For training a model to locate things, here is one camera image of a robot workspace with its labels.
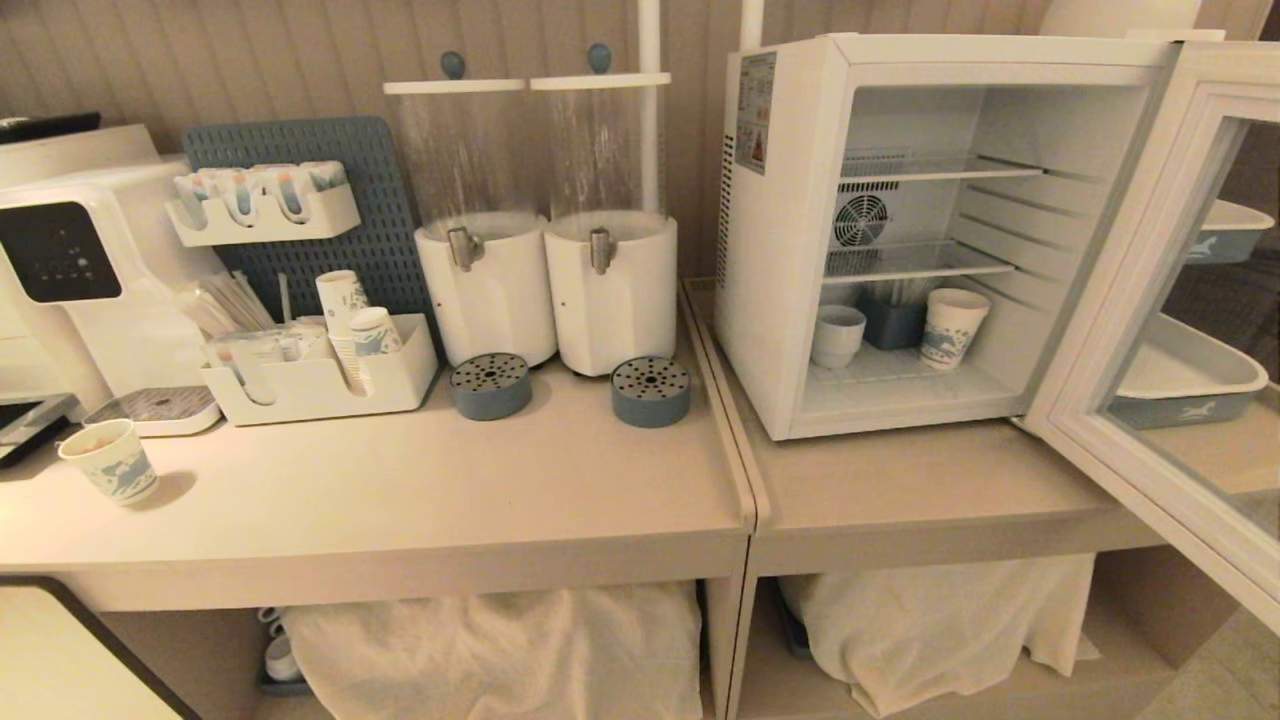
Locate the white vertical pole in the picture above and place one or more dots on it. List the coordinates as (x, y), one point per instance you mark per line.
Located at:
(649, 130)

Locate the plain white cup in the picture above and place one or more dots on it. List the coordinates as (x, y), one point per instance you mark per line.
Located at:
(836, 335)

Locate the white pegboard shelf holder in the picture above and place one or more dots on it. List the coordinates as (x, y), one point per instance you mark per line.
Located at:
(262, 212)

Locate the white mug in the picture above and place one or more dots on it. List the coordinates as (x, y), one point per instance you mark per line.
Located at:
(280, 655)

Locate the white cloth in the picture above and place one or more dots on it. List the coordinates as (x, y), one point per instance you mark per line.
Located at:
(940, 630)
(500, 655)

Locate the white wooden counter table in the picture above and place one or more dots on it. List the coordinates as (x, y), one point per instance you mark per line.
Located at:
(930, 500)
(400, 500)

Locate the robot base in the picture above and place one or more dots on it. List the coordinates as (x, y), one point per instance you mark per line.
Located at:
(60, 660)

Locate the clear drink dispenser white base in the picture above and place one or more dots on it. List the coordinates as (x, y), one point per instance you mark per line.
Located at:
(480, 290)
(612, 290)

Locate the white drip tray grey grate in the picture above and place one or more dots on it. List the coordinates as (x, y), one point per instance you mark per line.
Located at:
(158, 408)

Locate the printed paper cup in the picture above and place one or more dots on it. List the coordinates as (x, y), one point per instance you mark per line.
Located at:
(112, 463)
(952, 328)

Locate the white tray blue band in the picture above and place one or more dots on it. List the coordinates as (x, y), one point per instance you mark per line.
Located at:
(1190, 375)
(1228, 232)

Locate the black flat device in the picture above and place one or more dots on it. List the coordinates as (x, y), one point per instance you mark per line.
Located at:
(25, 425)

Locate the white water dispenser machine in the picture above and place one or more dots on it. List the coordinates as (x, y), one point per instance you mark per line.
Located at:
(110, 290)

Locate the blue-grey pegboard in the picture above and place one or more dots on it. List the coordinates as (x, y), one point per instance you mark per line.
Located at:
(385, 250)

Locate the white wrapped straws bundle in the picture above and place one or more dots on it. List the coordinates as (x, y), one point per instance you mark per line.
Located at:
(225, 300)

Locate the blue-grey square container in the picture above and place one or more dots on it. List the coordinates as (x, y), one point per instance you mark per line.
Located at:
(890, 322)

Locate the round blue drip tray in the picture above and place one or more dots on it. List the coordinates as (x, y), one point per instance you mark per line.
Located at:
(490, 386)
(651, 392)

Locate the white mini fridge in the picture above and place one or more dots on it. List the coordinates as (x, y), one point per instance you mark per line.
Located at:
(790, 300)

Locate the white glass fridge door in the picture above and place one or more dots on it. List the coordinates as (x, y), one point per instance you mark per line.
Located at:
(1120, 330)

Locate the white countertop organizer tray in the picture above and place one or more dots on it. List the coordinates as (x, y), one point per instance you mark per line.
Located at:
(330, 388)

